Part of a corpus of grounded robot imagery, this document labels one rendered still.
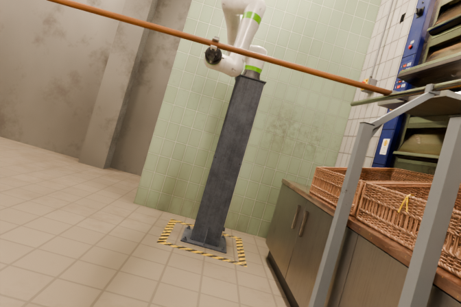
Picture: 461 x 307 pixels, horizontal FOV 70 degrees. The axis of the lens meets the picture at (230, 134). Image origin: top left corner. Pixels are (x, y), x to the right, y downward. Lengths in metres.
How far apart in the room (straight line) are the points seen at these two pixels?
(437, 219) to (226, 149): 1.59
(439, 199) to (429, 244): 0.11
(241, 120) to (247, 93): 0.19
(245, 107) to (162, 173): 1.01
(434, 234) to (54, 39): 4.46
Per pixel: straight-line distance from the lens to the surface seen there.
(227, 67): 1.92
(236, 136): 2.27
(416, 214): 1.16
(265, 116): 2.88
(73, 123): 4.51
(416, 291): 0.95
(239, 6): 2.16
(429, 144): 2.07
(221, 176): 2.29
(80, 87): 4.51
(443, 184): 0.92
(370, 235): 1.23
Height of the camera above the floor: 0.75
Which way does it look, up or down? 1 degrees up
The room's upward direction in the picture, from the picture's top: 16 degrees clockwise
